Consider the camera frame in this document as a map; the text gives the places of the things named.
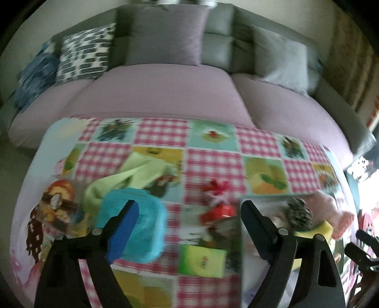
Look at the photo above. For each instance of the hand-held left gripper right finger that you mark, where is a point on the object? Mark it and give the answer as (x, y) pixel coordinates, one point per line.
(257, 234)

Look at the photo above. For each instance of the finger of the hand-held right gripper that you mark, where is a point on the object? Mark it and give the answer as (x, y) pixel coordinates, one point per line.
(368, 238)
(362, 257)

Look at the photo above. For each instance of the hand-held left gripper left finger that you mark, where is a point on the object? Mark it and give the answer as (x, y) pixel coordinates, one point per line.
(124, 234)

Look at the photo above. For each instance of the white tray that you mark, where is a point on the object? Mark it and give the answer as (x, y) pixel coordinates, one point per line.
(263, 204)

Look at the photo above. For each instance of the pink fluffy cloth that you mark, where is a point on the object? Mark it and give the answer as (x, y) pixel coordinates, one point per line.
(334, 213)

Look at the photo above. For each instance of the cow print scrunchie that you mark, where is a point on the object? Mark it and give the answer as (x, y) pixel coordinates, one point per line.
(299, 213)

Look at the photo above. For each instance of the yellow green sponge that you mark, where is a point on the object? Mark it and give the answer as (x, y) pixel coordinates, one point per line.
(321, 229)

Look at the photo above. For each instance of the turquoise folded towel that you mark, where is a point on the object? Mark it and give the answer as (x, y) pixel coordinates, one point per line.
(145, 213)

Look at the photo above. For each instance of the light green cloth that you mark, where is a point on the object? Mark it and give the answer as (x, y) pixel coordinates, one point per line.
(124, 177)

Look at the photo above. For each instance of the green tissue packet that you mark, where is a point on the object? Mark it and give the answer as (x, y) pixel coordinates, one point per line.
(201, 260)

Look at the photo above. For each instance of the printed checked tablecloth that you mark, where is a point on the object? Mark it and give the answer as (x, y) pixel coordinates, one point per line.
(207, 165)

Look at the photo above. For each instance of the lilac grey sofa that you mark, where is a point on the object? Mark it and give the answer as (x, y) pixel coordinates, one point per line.
(165, 94)

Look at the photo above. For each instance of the grey cushion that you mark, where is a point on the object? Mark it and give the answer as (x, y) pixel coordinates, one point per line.
(281, 62)

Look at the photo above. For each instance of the blue denim clothes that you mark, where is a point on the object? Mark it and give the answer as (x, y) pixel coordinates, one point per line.
(35, 77)

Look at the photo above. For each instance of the black white patterned cushion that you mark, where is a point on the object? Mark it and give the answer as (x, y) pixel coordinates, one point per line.
(86, 53)

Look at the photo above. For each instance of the purple cushion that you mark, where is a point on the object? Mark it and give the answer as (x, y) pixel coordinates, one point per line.
(165, 35)

